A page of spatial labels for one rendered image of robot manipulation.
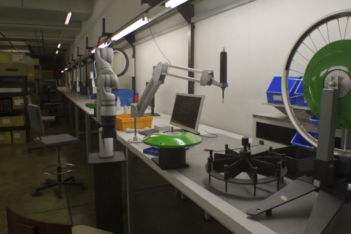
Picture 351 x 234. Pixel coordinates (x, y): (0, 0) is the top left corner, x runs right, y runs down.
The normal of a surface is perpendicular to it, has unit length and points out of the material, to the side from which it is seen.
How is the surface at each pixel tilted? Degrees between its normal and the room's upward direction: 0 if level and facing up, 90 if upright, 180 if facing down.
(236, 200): 0
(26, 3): 90
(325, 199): 18
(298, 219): 0
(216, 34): 90
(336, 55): 73
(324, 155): 87
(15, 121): 90
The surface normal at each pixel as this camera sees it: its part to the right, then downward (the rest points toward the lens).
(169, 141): -0.04, -0.89
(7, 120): 0.40, 0.07
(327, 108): -0.87, -0.02
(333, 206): -0.27, -0.93
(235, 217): 0.00, -1.00
